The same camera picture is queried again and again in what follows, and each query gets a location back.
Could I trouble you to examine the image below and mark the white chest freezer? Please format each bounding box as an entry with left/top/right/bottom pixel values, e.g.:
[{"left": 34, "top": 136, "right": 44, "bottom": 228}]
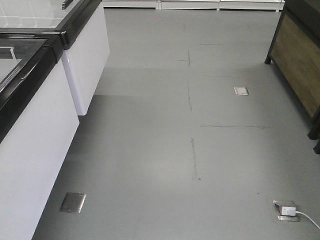
[
  {"left": 0, "top": 0, "right": 110, "bottom": 116},
  {"left": 0, "top": 33, "right": 79, "bottom": 240}
]

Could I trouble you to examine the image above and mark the white power cable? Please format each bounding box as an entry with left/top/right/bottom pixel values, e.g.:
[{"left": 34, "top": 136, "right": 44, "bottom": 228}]
[{"left": 295, "top": 211, "right": 320, "bottom": 231}]

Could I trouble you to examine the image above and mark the steel floor plate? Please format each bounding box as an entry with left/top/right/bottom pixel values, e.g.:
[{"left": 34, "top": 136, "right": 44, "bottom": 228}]
[
  {"left": 59, "top": 192, "right": 87, "bottom": 214},
  {"left": 233, "top": 86, "right": 250, "bottom": 96}
]

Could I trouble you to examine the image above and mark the wooden black-framed display stand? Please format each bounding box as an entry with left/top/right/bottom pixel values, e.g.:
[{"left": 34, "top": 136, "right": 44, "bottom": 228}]
[{"left": 265, "top": 0, "right": 320, "bottom": 140}]

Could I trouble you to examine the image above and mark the white store shelving unit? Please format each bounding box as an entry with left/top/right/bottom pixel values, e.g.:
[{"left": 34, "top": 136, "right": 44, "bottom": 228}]
[{"left": 102, "top": 0, "right": 285, "bottom": 12}]

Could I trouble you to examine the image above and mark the white power adapter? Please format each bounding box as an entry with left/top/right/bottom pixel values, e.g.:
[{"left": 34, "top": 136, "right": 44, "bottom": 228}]
[{"left": 279, "top": 205, "right": 297, "bottom": 217}]

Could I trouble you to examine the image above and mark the left steel floor plate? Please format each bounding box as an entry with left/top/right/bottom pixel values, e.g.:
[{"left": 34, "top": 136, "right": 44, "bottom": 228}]
[{"left": 59, "top": 192, "right": 87, "bottom": 214}]

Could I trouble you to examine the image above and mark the far white chest freezer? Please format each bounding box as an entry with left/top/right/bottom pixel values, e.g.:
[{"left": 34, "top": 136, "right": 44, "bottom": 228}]
[{"left": 0, "top": 0, "right": 110, "bottom": 116}]

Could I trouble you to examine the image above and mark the middle steel floor plate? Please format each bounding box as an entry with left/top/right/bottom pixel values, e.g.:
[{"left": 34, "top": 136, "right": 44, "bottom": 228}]
[{"left": 233, "top": 86, "right": 250, "bottom": 96}]

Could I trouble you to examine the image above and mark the near white chest freezer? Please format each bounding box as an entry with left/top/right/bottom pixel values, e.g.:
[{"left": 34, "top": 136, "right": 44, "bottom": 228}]
[{"left": 0, "top": 33, "right": 79, "bottom": 240}]

